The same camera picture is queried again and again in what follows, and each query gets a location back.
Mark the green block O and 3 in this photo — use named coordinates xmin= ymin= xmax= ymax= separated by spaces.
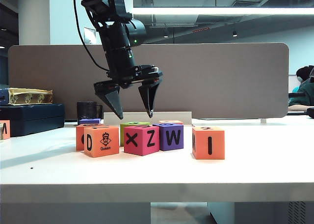
xmin=120 ymin=121 xmax=151 ymax=147

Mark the grey vented cabinet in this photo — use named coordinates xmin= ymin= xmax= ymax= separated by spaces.
xmin=234 ymin=201 xmax=314 ymax=224

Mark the black mesh cup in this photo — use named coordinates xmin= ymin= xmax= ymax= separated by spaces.
xmin=77 ymin=101 xmax=103 ymax=120

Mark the orange block D and Queen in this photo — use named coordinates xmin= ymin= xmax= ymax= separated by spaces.
xmin=83 ymin=125 xmax=120 ymax=159

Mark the purple block W and G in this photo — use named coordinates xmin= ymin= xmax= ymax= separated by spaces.
xmin=152 ymin=122 xmax=184 ymax=152

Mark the orange block I and 2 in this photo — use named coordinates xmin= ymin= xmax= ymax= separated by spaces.
xmin=192 ymin=126 xmax=226 ymax=160

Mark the orange block B and C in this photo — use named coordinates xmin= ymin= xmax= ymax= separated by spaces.
xmin=76 ymin=124 xmax=104 ymax=151

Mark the pink block X and Z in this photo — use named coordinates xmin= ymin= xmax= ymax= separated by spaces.
xmin=124 ymin=125 xmax=160 ymax=157

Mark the beige cable tray flap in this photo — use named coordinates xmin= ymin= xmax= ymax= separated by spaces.
xmin=103 ymin=112 xmax=192 ymax=125

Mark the grey desk divider panel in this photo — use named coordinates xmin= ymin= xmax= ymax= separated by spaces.
xmin=8 ymin=42 xmax=289 ymax=119

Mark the dark blue plastic case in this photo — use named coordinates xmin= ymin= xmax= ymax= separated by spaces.
xmin=0 ymin=103 xmax=66 ymax=138

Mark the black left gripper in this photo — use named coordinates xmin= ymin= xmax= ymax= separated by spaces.
xmin=93 ymin=46 xmax=164 ymax=120

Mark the white wall notice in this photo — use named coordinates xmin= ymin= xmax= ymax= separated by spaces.
xmin=83 ymin=27 xmax=97 ymax=45

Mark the person in green top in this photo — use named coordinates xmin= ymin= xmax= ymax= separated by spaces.
xmin=288 ymin=65 xmax=314 ymax=112

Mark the blue box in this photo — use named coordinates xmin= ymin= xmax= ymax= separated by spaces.
xmin=0 ymin=88 xmax=10 ymax=106

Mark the white monitor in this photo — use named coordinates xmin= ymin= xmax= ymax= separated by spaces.
xmin=288 ymin=75 xmax=299 ymax=94

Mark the orange block U and M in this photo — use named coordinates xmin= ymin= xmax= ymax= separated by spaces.
xmin=0 ymin=120 xmax=11 ymax=140

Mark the yellow patterned box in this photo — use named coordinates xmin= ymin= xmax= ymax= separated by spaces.
xmin=8 ymin=87 xmax=54 ymax=106

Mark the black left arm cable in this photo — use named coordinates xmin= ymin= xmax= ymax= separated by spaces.
xmin=73 ymin=0 xmax=110 ymax=72

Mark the purple block W and 9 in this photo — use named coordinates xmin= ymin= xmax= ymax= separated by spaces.
xmin=78 ymin=118 xmax=102 ymax=125

